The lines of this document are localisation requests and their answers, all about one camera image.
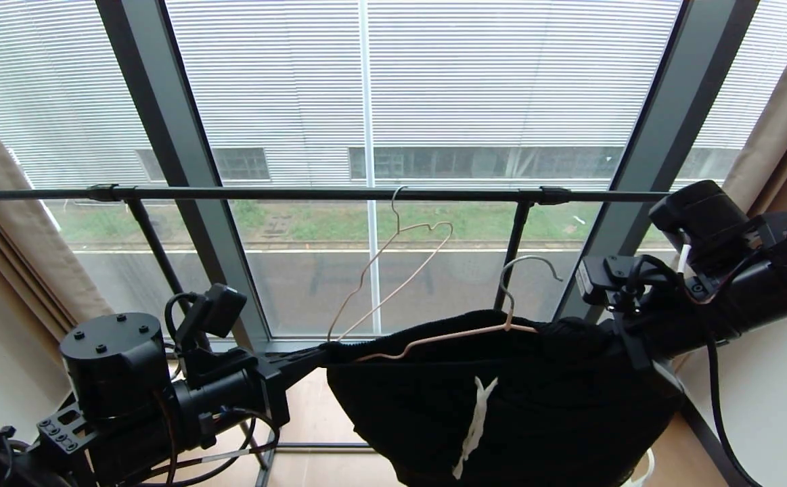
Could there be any pink clothes hanger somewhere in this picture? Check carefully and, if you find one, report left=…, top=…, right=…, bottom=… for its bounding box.
left=328, top=186, right=455, bottom=342
left=356, top=256, right=563, bottom=363

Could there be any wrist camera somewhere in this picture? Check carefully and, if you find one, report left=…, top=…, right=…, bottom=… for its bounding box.
left=576, top=256, right=646, bottom=315
left=165, top=284, right=258, bottom=388

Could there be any white laundry basket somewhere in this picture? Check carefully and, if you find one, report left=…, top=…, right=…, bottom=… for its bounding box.
left=627, top=446, right=658, bottom=487

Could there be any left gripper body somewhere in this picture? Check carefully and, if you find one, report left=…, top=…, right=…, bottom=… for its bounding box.
left=183, top=358, right=292, bottom=447

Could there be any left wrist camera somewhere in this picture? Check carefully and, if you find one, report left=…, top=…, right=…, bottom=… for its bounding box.
left=165, top=284, right=258, bottom=388

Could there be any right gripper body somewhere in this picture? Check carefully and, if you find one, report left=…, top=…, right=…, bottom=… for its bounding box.
left=611, top=298, right=746, bottom=371

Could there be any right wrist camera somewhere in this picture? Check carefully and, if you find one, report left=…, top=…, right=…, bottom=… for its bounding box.
left=576, top=256, right=646, bottom=315

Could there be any black clothes rack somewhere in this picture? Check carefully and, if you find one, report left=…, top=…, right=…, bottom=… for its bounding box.
left=0, top=184, right=671, bottom=487

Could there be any black garment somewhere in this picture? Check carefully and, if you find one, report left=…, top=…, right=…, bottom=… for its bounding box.
left=319, top=310, right=685, bottom=487

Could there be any beige curtain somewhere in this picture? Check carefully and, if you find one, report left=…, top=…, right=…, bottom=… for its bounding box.
left=664, top=0, right=787, bottom=379
left=0, top=81, right=115, bottom=407

